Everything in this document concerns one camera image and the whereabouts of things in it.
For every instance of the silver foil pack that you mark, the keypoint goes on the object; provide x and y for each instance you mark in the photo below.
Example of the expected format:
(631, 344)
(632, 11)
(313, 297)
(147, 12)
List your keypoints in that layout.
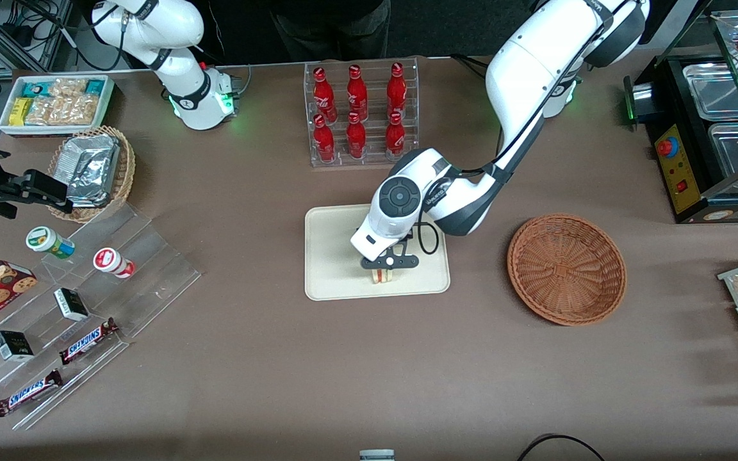
(90, 198)
(90, 160)

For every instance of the clear acrylic bottle rack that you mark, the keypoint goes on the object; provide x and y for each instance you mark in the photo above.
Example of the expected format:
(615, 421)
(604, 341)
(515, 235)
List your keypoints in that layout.
(407, 153)

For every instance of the teal snack pack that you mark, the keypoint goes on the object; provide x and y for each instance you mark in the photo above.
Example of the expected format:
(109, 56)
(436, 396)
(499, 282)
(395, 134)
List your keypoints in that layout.
(34, 89)
(94, 87)

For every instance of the clear acrylic stepped stand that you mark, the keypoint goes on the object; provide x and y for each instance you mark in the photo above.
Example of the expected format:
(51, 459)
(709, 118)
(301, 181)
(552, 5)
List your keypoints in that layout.
(151, 275)

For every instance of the yellow snack pack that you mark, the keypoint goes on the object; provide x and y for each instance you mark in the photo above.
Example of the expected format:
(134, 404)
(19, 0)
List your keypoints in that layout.
(20, 111)

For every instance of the Snickers bar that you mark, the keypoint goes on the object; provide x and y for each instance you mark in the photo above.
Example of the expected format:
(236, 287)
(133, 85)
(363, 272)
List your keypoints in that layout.
(87, 341)
(26, 394)

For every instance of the red cola bottle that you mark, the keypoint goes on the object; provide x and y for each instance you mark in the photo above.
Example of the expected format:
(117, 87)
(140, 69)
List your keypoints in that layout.
(395, 139)
(324, 142)
(325, 96)
(356, 139)
(357, 93)
(396, 91)

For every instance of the green lid cup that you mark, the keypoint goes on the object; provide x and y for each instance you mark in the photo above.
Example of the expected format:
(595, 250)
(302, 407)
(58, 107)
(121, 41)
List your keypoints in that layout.
(45, 240)

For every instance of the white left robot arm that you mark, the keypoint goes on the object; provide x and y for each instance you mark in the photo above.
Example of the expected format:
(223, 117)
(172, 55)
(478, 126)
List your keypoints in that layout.
(523, 64)

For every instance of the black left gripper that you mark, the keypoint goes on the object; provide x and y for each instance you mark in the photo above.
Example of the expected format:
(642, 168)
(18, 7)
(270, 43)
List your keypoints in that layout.
(409, 234)

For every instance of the small tan wicker basket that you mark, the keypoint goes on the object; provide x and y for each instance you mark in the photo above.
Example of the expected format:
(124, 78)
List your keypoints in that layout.
(125, 173)

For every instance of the triangle sandwich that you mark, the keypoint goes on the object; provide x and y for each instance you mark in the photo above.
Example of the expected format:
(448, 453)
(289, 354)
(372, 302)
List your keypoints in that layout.
(383, 276)

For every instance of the cream plastic tray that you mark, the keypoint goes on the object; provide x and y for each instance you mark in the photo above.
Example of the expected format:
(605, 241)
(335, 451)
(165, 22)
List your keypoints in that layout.
(330, 256)

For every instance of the small black box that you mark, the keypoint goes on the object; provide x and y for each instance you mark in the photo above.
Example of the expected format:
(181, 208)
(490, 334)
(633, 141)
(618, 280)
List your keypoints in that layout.
(72, 305)
(13, 346)

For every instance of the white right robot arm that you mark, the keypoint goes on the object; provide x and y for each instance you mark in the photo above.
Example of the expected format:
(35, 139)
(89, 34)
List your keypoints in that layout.
(177, 38)

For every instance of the large brown wicker basket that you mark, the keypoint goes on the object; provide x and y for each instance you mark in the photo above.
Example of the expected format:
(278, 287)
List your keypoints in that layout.
(567, 269)

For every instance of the white snack bin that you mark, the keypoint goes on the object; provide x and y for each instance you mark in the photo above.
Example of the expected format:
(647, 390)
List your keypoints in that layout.
(5, 121)

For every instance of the red lid cup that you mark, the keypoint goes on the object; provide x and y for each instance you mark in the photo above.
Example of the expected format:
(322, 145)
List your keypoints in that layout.
(109, 260)

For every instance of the black food warmer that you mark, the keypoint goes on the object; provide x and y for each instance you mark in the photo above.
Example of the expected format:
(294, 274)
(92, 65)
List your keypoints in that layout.
(683, 186)

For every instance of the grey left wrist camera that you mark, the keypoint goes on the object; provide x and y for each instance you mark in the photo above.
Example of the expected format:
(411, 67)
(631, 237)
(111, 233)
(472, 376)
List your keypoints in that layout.
(369, 246)

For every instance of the clear granola bag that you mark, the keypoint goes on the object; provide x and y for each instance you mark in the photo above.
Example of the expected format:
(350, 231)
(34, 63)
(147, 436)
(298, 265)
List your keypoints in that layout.
(75, 110)
(66, 87)
(40, 111)

